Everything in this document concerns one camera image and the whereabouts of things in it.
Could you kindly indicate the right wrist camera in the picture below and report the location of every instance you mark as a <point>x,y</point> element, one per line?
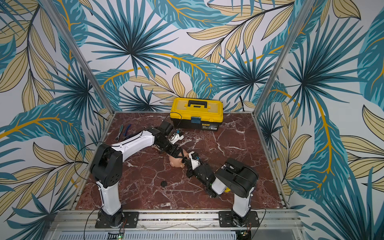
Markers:
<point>195,160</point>

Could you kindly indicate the right aluminium corner post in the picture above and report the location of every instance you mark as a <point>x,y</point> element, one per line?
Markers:
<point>299,21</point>

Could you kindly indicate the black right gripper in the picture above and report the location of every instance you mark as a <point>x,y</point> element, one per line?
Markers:
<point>190,169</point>

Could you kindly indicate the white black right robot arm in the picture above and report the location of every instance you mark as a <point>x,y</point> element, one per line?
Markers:
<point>239,178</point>

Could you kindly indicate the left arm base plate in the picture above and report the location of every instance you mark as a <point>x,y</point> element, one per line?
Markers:
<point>118,220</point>

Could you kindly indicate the light pink piggy bank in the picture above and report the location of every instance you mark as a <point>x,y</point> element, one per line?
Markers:
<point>156,147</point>

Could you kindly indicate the left aluminium corner post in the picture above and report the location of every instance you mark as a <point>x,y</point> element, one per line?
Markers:
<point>59,22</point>

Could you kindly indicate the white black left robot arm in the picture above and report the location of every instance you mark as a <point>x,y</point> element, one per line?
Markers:
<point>107,165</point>

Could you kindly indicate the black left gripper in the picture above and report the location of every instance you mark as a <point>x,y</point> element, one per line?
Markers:
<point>172,152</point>

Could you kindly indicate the aluminium front rail frame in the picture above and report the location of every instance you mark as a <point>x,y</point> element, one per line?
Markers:
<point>271,224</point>

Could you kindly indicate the dark pink piggy bank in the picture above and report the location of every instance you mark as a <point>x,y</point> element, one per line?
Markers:
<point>177,162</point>

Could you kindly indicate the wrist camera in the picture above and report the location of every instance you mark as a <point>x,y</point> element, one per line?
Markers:
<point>166,128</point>
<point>195,160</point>

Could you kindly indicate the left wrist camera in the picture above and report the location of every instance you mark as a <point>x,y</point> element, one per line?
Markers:
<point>166,128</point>

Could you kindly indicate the green handled wrench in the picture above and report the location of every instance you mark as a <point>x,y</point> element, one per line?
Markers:
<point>119,133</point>

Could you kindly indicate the blue handled pliers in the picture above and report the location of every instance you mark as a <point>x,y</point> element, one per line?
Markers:
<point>126,133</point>

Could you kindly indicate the aluminium corner post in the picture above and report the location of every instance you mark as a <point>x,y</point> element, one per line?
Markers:
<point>59,22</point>
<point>299,21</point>

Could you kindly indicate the yellow black plastic toolbox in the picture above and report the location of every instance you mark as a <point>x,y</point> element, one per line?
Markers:
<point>197,114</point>

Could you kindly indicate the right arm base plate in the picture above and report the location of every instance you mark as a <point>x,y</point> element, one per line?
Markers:
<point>229,219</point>

